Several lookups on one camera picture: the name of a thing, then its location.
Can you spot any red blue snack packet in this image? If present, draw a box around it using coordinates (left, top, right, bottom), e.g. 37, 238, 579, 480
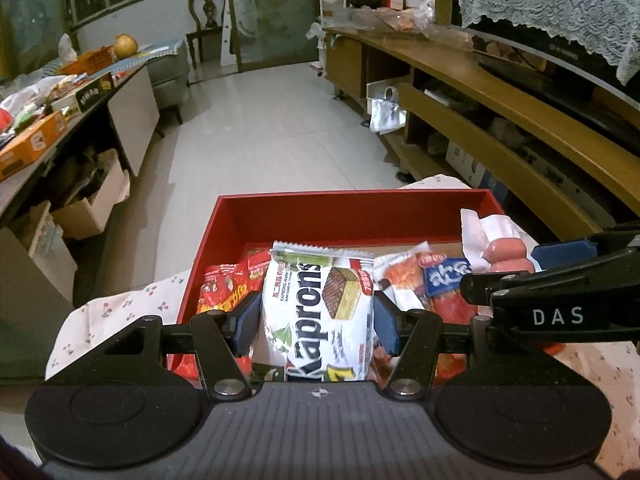
374, 251, 566, 386

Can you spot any pink sausages vacuum pack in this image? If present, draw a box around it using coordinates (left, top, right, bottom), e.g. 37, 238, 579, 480
460, 209, 541, 273

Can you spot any white noodle snack bag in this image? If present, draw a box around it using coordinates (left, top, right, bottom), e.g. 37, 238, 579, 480
373, 242, 431, 311

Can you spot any red gummy candy bag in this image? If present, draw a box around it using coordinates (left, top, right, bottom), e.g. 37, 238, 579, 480
174, 249, 272, 380

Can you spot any white Kaprons wafer packet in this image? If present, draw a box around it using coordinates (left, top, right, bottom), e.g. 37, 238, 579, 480
252, 242, 374, 382

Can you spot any cherry print tablecloth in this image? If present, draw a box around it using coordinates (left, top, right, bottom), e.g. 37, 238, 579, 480
44, 271, 190, 379

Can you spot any red cardboard box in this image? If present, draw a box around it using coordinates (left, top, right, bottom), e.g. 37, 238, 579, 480
167, 187, 507, 391

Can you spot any long wooden tv bench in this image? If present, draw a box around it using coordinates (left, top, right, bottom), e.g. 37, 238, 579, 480
326, 27, 639, 240

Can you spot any silver plastic bag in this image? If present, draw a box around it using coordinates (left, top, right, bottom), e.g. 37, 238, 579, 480
367, 82, 407, 134

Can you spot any open cardboard carton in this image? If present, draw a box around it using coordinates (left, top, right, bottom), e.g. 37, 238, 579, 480
51, 150, 130, 240

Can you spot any dark side table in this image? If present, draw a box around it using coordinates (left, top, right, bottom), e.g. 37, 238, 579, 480
1, 66, 160, 386

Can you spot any orange cardboard box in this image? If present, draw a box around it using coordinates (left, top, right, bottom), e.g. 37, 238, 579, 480
0, 110, 66, 181

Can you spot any grey sofa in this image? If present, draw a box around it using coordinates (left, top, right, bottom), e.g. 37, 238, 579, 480
146, 39, 190, 125

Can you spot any black snack box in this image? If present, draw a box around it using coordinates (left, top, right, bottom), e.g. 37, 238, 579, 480
74, 73, 115, 113

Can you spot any round yellow pomelo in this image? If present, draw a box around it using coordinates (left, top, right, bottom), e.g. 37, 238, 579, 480
113, 34, 139, 60

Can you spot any dark wooden chair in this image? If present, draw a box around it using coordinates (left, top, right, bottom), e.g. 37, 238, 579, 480
186, 0, 226, 68

